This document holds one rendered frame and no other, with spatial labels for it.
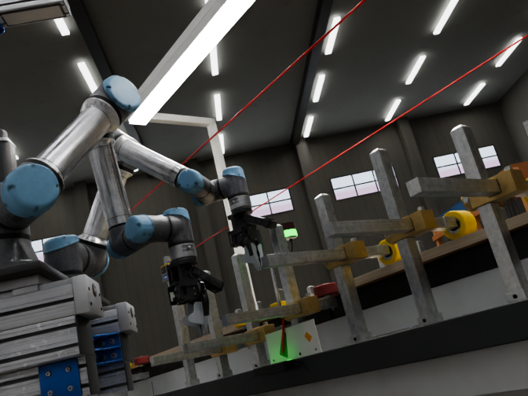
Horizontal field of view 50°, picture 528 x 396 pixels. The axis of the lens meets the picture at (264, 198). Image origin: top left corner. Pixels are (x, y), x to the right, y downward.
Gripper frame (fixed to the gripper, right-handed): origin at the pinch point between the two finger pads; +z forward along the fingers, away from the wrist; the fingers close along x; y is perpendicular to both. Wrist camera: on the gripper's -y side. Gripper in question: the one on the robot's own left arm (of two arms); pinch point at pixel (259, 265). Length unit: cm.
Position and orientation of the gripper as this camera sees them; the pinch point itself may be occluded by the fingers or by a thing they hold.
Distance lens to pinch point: 184.6
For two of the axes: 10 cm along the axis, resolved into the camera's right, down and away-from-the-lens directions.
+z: 2.3, 9.3, -2.9
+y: -8.0, 3.5, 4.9
